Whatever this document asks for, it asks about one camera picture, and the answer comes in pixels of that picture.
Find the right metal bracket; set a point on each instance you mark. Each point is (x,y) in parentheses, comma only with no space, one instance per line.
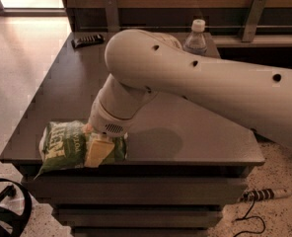
(248,31)

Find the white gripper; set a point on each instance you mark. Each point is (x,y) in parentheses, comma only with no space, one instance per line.
(107,122)

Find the bottom grey drawer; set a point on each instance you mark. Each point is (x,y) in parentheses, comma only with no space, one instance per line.
(137,232)

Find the wooden side shelf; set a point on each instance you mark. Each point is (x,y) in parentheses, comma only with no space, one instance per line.
(258,41)

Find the clear plastic water bottle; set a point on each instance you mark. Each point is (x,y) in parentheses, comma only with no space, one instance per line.
(195,42)

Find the grey drawer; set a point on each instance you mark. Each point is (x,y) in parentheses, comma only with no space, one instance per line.
(135,191)
(137,218)
(137,232)

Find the left metal bracket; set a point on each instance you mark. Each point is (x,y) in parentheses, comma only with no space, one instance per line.
(112,15)

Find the green jalapeno chip bag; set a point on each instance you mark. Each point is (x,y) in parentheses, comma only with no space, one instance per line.
(64,146)

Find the middle grey drawer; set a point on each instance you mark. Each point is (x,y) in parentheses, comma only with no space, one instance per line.
(137,218)

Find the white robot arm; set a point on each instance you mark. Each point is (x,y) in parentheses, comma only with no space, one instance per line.
(141,65)

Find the striped power strip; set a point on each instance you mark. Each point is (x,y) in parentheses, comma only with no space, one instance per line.
(265,194)

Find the dark rxbar chocolate bar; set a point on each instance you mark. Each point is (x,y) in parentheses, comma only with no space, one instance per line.
(88,41)

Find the metal bracket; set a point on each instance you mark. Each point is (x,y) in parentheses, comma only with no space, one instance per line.
(248,31)
(112,15)

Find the top grey drawer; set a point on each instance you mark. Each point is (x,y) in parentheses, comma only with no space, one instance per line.
(135,191)

